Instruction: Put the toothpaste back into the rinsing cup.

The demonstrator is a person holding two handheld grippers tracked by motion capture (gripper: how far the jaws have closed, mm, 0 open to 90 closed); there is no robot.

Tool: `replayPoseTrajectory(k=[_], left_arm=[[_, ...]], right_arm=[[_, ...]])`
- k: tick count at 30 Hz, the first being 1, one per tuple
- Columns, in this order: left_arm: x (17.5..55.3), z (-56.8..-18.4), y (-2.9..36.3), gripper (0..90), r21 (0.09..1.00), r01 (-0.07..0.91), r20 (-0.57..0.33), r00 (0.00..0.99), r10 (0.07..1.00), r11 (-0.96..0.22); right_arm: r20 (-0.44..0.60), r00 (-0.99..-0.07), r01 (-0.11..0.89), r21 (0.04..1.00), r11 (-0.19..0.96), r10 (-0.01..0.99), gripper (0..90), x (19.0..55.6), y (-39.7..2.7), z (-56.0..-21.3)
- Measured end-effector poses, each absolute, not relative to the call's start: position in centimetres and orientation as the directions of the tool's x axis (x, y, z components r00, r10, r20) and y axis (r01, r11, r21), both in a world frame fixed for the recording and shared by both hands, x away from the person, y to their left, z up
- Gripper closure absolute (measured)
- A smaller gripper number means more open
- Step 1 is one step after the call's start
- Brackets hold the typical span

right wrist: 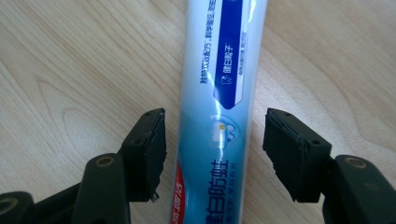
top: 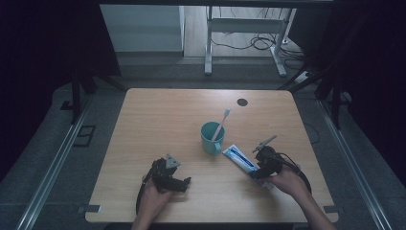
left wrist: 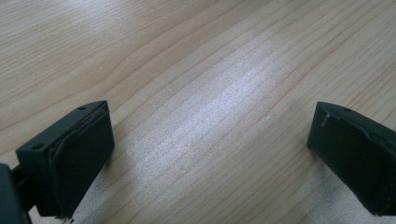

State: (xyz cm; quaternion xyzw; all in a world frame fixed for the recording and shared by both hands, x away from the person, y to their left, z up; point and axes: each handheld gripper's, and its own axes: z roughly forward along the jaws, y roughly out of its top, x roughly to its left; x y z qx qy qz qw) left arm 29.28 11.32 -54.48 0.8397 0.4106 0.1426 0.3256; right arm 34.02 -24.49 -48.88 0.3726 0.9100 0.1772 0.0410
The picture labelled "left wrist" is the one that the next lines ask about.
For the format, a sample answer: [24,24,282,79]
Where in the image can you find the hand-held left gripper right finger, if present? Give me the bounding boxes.
[306,101,396,217]

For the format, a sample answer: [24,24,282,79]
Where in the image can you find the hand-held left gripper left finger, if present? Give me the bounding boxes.
[15,100,116,218]

